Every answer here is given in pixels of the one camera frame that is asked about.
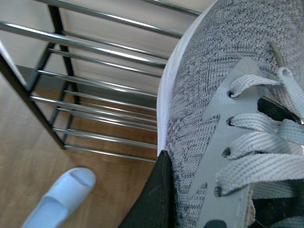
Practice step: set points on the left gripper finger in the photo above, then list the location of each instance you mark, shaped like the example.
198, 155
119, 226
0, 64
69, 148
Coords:
155, 204

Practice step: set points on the light blue slipper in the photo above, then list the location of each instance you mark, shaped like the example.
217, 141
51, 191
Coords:
62, 199

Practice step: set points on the grey sneaker navy collar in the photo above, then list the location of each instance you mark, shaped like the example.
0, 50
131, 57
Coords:
230, 114

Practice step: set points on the black metal shoe rack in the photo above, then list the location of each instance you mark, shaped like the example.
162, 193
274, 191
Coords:
90, 69

